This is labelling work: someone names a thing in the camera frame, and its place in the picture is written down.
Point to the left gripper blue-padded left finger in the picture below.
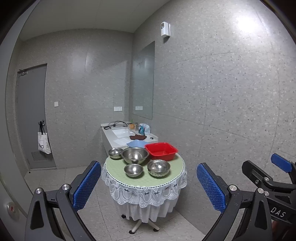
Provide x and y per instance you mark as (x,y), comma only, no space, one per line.
(42,223)

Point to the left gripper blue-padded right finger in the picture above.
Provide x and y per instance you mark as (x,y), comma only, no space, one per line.
(229,199)

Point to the small steel bowl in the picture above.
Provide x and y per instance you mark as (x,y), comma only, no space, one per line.
(115,153)
(133,170)

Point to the small steel bowl front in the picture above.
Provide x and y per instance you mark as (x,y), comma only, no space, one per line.
(133,170)

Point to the medium steel bowl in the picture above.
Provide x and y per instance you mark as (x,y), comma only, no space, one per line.
(158,168)

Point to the large steel mixing bowl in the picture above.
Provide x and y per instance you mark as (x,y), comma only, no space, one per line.
(134,155)

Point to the light blue plate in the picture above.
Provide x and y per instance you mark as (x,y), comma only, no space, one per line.
(137,143)

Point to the white tote bag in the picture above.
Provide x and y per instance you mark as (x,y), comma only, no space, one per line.
(43,140)

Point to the round table white base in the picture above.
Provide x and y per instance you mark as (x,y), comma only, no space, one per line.
(137,224)

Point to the green checkered tablecloth with lace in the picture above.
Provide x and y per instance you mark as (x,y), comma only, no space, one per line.
(144,198)

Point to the white paper sheets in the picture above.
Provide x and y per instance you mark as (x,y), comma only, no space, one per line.
(122,141)

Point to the white sink counter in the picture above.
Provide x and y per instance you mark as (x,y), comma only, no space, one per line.
(116,137)

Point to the red plastic basin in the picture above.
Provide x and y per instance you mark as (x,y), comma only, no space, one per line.
(161,151)

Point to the orange container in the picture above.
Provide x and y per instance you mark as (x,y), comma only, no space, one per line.
(131,126)

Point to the white double socket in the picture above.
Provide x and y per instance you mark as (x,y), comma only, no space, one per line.
(117,108)

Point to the blue and white plastic bag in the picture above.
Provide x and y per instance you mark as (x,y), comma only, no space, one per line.
(144,129)

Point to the grey door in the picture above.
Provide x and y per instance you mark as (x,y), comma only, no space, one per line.
(30,112)

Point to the wall mirror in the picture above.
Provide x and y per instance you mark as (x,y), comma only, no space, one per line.
(143,82)

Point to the white wall dispenser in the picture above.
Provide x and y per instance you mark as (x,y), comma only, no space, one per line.
(165,30)

